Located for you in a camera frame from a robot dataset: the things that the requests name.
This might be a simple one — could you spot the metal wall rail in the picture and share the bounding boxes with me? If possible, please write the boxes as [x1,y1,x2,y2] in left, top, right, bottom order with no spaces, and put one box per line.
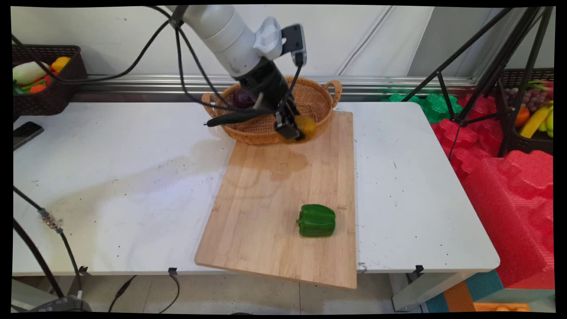
[73,74,478,103]

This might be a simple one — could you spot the green toy vegetable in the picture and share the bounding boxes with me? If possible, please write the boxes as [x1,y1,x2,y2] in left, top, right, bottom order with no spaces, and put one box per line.
[13,79,47,95]

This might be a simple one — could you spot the woven wicker basket with handles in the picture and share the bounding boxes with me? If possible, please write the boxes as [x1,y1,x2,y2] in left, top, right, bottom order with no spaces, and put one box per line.
[202,77,343,146]

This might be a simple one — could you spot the black smartphone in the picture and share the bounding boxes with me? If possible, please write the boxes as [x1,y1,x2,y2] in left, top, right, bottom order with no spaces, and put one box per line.
[13,121,45,151]

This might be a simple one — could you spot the black tripod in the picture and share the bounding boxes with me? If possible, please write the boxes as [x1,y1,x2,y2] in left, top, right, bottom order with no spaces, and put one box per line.
[401,7,554,159]

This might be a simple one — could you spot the dark brown plastic basket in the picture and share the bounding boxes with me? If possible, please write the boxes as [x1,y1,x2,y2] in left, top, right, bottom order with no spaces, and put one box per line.
[12,44,88,117]

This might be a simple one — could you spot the teal and orange floor mat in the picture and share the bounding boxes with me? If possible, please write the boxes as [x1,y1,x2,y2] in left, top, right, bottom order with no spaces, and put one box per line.
[424,269,504,313]

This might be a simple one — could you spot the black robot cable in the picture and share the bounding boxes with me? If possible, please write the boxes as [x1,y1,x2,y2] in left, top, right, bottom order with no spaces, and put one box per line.
[12,5,178,86]
[175,18,303,114]

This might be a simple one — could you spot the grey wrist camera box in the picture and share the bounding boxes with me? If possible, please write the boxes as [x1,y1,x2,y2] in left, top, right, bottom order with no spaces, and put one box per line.
[281,24,307,67]

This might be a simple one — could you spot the yellow toy banana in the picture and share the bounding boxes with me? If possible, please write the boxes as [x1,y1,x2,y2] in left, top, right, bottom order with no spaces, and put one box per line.
[519,103,554,139]

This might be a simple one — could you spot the orange toy fruit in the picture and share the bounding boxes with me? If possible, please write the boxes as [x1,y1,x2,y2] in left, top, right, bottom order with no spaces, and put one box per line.
[514,106,531,128]

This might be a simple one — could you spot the yellow-green toy fruit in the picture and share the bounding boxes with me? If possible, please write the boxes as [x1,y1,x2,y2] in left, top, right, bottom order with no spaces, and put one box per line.
[538,110,555,138]

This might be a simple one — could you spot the thick black cable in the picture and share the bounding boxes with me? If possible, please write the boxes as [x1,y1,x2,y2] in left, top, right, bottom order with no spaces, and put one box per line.
[13,218,66,298]

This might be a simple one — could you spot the black floor cable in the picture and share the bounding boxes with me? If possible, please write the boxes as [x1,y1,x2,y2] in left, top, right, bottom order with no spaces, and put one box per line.
[157,270,181,314]
[108,275,138,313]

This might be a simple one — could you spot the green foam piece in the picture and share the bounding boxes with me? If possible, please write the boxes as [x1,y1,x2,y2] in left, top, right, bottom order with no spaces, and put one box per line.
[381,90,464,124]

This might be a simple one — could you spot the dark red onion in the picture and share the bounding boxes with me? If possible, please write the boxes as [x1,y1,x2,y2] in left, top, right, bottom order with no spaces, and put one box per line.
[233,88,256,109]

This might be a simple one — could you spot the dark plastic fruit basket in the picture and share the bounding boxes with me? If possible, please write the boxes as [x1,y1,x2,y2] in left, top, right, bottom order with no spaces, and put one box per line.
[495,68,555,156]

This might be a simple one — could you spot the dark green cucumber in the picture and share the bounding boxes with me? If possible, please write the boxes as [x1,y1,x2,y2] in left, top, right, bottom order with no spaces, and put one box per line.
[205,109,276,128]

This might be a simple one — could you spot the cable with metal connector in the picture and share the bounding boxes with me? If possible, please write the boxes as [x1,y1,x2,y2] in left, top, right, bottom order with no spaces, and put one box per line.
[13,186,84,298]

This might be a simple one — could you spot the white toy vegetable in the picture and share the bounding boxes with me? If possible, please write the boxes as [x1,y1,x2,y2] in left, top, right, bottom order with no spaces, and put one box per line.
[12,61,50,86]

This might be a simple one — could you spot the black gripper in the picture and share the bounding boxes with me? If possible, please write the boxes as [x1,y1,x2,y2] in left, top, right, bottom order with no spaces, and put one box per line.
[238,61,307,143]

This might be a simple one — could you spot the yellow-brown potato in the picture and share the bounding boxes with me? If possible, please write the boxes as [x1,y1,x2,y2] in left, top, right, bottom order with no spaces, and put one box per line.
[279,115,318,144]

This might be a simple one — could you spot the purple toy grapes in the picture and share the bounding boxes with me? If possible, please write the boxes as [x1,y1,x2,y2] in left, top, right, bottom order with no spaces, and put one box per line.
[505,88,548,114]

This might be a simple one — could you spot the green bell pepper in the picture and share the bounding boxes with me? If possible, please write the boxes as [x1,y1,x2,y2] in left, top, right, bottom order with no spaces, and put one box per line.
[296,204,337,238]

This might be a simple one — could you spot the wooden cutting board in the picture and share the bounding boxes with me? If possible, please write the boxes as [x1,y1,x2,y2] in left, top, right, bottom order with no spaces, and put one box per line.
[194,111,358,291]

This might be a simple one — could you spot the white table leg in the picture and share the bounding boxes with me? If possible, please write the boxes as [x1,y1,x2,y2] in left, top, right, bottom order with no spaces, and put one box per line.
[389,271,475,312]

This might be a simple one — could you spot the red foam mat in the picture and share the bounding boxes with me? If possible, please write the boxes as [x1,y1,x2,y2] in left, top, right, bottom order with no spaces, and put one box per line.
[431,94,555,289]

